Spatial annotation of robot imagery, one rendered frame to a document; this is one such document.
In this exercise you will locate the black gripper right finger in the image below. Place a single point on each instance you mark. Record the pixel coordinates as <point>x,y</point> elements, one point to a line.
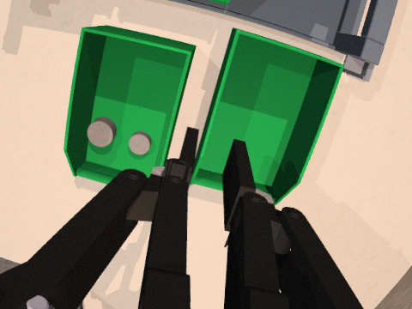
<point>307,275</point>

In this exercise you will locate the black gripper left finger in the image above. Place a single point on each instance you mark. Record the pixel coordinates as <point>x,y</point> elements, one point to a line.
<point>62,272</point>

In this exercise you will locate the grey storage shelf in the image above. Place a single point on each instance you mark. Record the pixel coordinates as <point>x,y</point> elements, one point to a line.
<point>335,21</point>

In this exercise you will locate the grey metal disc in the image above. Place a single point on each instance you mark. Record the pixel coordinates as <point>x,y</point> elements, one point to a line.
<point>102,131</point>
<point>140,143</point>

